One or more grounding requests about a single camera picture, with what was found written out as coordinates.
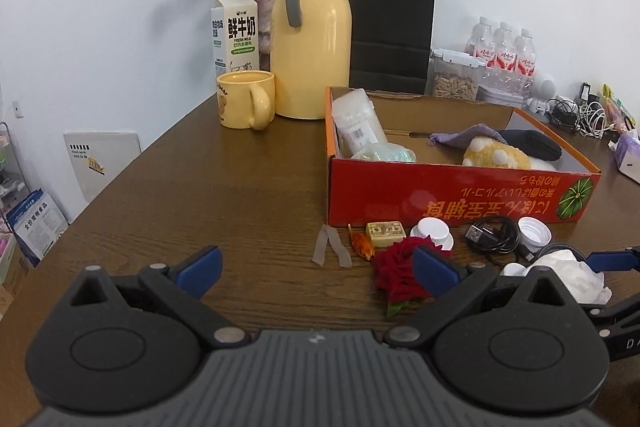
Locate orange cardboard box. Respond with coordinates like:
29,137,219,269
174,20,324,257
324,86,602,228

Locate yellow alpaca plush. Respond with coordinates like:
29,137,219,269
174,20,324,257
461,134,532,168

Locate blue brochure box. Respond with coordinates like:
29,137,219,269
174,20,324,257
6,189,69,268

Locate black charger with cable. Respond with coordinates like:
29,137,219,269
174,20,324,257
547,99,581,128

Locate pink marbled vase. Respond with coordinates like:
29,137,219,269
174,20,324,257
248,0,280,58

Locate white flanged cap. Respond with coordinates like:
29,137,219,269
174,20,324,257
410,217,455,253

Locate small yellow box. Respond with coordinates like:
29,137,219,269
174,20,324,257
365,221,407,249

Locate red artificial rose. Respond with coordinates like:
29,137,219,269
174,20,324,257
372,238,436,319

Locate white milk carton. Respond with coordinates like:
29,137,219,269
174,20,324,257
209,0,261,80

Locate yellow green snack packet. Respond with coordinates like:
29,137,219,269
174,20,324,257
601,84,637,130

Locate clear water bottle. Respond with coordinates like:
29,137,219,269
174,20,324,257
492,23,517,90
514,28,538,92
464,17,497,58

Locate white robot speaker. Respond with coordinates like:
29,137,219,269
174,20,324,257
525,73,558,114

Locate white tissue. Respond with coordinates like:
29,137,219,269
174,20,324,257
535,252,613,305

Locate yellow mug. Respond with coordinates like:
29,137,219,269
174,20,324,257
216,70,277,130

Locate yellow thermos jug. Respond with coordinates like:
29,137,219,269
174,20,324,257
270,0,352,120

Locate black usb cable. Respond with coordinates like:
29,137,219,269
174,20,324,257
465,217,538,264

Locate white cables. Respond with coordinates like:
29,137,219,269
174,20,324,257
575,99,613,138

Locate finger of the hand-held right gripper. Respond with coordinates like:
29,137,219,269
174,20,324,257
580,244,640,274
580,292,640,333

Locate metal storage rack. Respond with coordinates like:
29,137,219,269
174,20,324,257
0,122,31,258

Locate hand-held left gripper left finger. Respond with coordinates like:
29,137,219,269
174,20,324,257
70,245,251,350

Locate white panel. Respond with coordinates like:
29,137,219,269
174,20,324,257
63,130,142,202

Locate clear seed container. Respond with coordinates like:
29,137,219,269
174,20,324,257
430,49,486,100

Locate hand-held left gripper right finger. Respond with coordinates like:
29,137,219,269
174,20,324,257
382,245,581,349

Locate translucent tape strip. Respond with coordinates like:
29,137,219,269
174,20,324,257
311,227,353,269

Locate white ring cap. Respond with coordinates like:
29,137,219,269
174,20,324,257
517,217,552,249

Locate navy zip case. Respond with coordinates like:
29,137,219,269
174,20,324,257
500,129,563,162

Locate black paper bag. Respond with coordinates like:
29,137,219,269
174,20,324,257
336,0,438,96

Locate purple tissue pack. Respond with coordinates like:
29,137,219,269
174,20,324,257
609,129,640,184

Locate clear cotton swab box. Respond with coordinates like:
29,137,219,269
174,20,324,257
331,89,389,158

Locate iridescent ball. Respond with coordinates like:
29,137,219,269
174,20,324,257
350,143,417,164

